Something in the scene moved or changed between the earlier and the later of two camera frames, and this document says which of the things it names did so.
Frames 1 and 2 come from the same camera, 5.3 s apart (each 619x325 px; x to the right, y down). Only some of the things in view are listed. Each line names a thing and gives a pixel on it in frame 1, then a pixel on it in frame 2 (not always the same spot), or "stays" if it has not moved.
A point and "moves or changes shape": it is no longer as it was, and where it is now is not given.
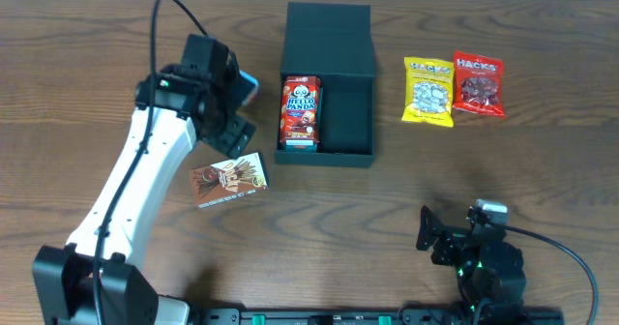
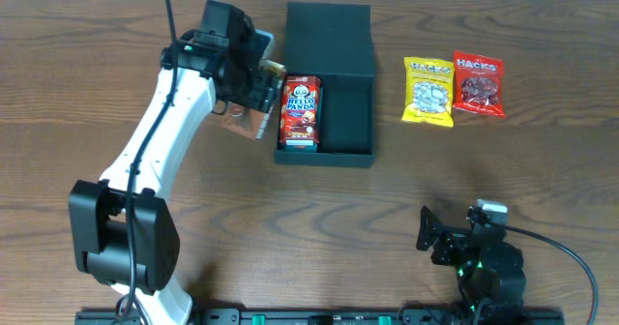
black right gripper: [453, 238] stays
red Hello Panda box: [300, 110] stays
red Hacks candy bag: [479, 85] stays
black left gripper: [236, 139] → [263, 92]
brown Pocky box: [224, 180] moves or changes shape
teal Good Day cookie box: [300, 146] stays
